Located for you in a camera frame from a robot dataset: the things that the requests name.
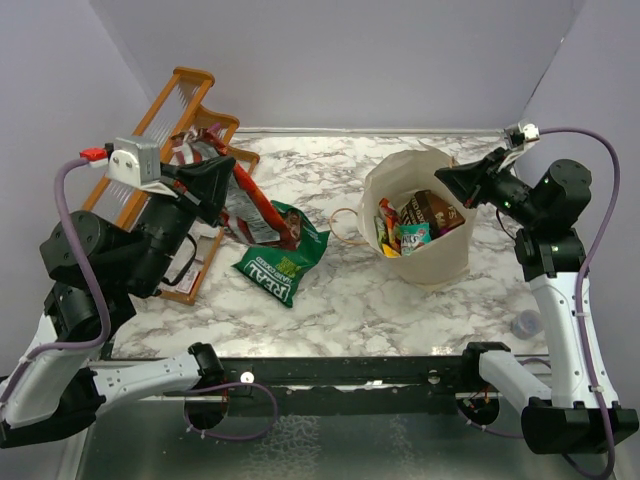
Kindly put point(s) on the small plastic cup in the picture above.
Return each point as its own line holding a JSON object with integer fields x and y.
{"x": 527, "y": 324}

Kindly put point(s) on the red chips bag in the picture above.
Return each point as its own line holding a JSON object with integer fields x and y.
{"x": 248, "y": 215}

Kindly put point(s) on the yellow snack packet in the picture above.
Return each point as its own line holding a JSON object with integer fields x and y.
{"x": 388, "y": 232}

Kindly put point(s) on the red white small box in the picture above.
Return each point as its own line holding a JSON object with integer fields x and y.
{"x": 186, "y": 285}

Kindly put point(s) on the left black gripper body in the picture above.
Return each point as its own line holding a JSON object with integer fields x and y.
{"x": 168, "y": 217}

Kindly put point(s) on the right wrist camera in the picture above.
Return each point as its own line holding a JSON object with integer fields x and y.
{"x": 519, "y": 138}

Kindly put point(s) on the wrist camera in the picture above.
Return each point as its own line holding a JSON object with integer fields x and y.
{"x": 519, "y": 138}
{"x": 133, "y": 161}

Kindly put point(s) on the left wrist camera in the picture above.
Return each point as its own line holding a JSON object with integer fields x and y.
{"x": 133, "y": 161}

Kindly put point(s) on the brown snack packet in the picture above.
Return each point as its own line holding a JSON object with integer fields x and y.
{"x": 425, "y": 206}

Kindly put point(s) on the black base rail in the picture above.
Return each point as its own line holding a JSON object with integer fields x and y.
{"x": 340, "y": 386}

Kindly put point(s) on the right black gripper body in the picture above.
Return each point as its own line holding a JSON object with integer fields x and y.
{"x": 503, "y": 189}

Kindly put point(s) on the grey metal box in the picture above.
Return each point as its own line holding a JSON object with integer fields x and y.
{"x": 204, "y": 246}

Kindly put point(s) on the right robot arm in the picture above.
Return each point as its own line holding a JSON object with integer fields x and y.
{"x": 579, "y": 411}

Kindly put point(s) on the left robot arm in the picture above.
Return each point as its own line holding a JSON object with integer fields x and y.
{"x": 97, "y": 269}

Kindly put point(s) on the green chips bag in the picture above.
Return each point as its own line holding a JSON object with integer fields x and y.
{"x": 279, "y": 271}

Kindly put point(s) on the teal snack packet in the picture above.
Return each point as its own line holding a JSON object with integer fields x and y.
{"x": 414, "y": 236}

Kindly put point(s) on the white paper bag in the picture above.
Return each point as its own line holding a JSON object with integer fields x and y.
{"x": 397, "y": 178}

